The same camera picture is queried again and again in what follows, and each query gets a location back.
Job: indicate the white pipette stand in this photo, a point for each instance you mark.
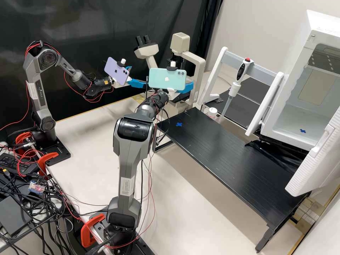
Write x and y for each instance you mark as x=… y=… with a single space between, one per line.
x=265 y=106

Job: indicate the black power adapter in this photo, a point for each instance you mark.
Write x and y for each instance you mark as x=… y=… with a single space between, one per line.
x=16 y=162

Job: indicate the wrist camera phone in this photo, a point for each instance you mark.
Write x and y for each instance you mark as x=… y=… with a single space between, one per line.
x=114 y=70
x=164 y=78

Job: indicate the right wrist camera phone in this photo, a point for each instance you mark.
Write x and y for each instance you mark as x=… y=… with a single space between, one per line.
x=164 y=78

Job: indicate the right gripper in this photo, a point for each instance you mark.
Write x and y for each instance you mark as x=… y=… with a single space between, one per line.
x=173 y=92

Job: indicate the pipette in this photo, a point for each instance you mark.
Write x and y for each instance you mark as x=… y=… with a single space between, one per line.
x=243 y=70

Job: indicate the white-capped bottle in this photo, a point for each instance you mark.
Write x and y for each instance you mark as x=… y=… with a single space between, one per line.
x=213 y=113

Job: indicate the cream microscope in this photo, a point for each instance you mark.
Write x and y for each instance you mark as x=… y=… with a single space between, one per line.
x=195 y=66

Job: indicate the small circuit board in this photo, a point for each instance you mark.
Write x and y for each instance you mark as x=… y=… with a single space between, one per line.
x=36 y=187

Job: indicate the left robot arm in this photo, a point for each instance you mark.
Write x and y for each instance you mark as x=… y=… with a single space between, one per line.
x=34 y=87

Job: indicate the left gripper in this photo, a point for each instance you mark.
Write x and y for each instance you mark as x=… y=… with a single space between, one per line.
x=128 y=80

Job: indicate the left wrist camera phone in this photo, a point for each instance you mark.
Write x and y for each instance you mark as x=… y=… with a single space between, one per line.
x=114 y=70

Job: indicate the flat black box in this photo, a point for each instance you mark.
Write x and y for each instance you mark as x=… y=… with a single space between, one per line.
x=13 y=215

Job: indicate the incubator door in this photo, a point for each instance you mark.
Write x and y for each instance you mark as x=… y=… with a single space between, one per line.
x=313 y=164

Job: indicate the black platform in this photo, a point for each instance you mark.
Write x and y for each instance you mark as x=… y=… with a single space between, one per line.
x=239 y=117
x=255 y=89
x=225 y=148

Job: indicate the white incubator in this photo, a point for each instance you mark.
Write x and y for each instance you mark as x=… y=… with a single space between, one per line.
x=292 y=66

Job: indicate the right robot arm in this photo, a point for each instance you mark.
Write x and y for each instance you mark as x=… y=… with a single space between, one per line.
x=130 y=156

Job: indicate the red clamp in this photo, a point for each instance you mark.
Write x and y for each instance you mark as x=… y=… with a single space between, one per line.
x=49 y=158
x=21 y=139
x=89 y=228

